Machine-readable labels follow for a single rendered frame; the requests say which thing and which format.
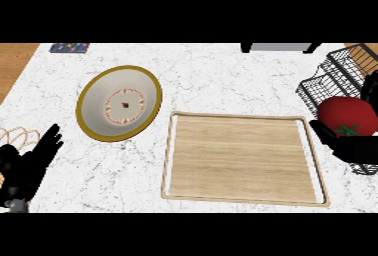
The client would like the tan wire rack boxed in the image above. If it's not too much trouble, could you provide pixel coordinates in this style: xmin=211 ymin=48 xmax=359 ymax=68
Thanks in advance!
xmin=0 ymin=126 xmax=43 ymax=152

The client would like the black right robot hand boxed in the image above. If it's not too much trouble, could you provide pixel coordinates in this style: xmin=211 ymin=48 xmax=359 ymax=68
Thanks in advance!
xmin=307 ymin=70 xmax=378 ymax=165

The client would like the pale wooden tray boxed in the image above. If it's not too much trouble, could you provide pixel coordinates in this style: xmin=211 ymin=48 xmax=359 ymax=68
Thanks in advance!
xmin=160 ymin=110 xmax=333 ymax=208

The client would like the red tomato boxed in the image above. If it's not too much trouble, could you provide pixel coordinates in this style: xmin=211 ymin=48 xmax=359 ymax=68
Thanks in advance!
xmin=316 ymin=96 xmax=378 ymax=138

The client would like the grey appliance with black legs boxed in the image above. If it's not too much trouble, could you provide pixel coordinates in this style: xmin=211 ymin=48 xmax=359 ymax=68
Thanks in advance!
xmin=239 ymin=43 xmax=325 ymax=55

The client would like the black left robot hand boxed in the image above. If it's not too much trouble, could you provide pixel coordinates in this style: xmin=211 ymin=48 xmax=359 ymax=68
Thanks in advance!
xmin=0 ymin=123 xmax=65 ymax=208

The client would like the black wire tiered basket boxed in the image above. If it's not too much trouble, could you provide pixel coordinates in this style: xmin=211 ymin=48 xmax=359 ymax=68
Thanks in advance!
xmin=294 ymin=43 xmax=378 ymax=176

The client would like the gold-rimmed white plate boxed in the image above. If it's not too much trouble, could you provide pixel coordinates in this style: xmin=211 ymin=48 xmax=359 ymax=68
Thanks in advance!
xmin=74 ymin=64 xmax=164 ymax=143

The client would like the dark blue patterned box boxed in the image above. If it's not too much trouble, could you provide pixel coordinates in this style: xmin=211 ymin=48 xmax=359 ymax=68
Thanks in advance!
xmin=49 ymin=43 xmax=92 ymax=54

